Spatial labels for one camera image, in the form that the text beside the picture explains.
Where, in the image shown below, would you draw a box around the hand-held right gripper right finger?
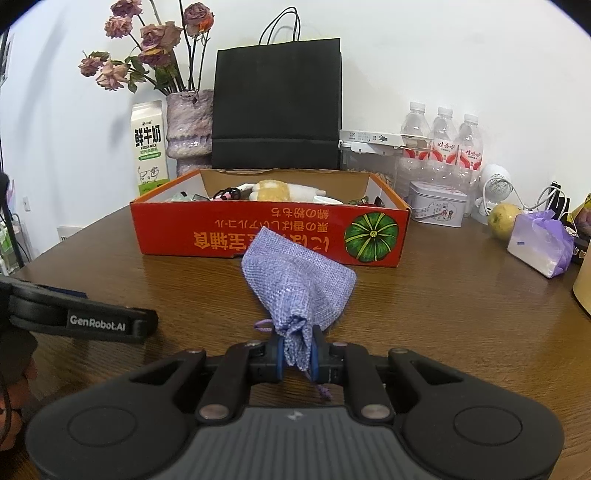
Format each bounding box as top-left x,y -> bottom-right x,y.
308,325 -> 467,422

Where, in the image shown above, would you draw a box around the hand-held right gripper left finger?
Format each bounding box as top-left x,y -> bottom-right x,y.
120,336 -> 284,422

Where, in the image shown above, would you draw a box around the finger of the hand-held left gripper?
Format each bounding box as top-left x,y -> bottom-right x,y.
9,281 -> 88,301
131,308 -> 158,345

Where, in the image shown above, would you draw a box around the purple fabric drawstring pouch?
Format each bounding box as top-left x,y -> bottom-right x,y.
241,226 -> 358,402

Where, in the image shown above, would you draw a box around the red cardboard box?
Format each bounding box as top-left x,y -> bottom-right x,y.
130,168 -> 411,269

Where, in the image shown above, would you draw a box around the yellow plush toy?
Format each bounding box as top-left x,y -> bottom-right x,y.
249,180 -> 324,202

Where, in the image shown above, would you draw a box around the person's left hand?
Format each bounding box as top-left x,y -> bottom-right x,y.
0,330 -> 38,450

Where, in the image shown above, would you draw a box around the black lamp stand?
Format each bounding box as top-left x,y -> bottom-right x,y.
0,171 -> 33,273

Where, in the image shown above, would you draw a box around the white green milk carton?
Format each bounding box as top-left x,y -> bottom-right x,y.
130,100 -> 168,197

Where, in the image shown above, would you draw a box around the printed metal tin box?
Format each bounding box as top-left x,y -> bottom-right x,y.
409,181 -> 467,228

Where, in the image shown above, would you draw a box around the clear plastic container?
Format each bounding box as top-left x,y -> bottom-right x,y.
341,147 -> 399,190

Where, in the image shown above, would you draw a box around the purple ceramic vase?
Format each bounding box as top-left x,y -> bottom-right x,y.
165,90 -> 215,178

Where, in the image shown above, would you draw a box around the white flat box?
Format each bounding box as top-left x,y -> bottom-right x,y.
339,129 -> 435,155

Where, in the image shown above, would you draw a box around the green pear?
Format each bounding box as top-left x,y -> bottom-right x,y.
488,203 -> 523,241

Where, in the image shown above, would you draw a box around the black paper bag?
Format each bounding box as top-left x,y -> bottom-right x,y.
211,7 -> 343,171

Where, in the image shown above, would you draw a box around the purple wrapped packet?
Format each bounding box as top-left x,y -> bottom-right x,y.
507,210 -> 575,279

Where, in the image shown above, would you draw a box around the white mini fan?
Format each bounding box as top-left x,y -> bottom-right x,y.
475,164 -> 514,217

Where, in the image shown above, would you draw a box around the clear water bottle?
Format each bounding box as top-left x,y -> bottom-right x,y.
429,107 -> 458,185
455,113 -> 485,195
399,102 -> 432,199

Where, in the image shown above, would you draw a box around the dried pink roses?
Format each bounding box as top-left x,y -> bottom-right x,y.
78,0 -> 215,95

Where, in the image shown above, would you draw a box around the dark snack packet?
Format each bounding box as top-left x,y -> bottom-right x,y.
567,194 -> 591,265

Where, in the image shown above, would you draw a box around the charger with white cable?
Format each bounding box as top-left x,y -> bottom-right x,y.
522,182 -> 572,217

